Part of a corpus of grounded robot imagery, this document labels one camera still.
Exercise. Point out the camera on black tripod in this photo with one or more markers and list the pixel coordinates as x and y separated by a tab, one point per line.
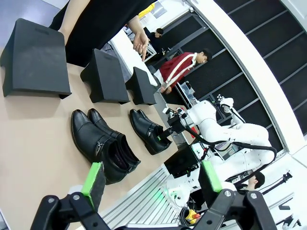
284	178

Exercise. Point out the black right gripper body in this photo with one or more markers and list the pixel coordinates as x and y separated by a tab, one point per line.
178	125

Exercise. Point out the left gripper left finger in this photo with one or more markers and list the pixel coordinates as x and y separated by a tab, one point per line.
93	189

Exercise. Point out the aluminium table frame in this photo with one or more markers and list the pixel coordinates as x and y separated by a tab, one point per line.
144	191

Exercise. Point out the person's black clothed torso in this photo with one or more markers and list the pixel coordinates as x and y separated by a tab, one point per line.
96	24

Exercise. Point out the yellow emergency stop button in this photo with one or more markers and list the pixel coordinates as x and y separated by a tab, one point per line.
192	215

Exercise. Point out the large black shoe stand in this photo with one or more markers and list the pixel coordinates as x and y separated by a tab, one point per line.
36	62

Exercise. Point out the small black leather shoe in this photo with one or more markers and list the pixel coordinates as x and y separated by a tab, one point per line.
141	129
149	123

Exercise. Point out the bystander in red jacket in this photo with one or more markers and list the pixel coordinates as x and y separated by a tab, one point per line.
175	69

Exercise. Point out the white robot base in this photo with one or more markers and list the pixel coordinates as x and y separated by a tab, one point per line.
180	191

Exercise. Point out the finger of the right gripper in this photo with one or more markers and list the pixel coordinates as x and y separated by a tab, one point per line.
165	134

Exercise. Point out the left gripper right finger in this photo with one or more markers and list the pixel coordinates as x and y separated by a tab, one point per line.
211	184

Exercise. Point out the bystander in black clothes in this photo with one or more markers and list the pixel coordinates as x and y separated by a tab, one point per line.
154	40

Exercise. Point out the small black shoe stand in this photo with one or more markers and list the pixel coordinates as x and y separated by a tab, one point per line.
142	87

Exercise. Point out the person's right hand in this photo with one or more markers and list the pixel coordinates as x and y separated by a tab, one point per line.
141	43

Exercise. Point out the medium black shoe stand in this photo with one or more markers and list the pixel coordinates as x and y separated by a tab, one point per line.
108	79

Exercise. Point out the large black leather shoe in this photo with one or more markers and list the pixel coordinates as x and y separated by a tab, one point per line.
88	136
103	124

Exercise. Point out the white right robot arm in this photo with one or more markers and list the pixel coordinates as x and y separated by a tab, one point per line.
216	124

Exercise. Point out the person's right forearm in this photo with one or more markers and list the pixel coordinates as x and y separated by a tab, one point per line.
134	25

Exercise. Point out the seated bystander with black hair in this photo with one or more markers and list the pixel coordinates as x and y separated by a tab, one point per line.
255	183

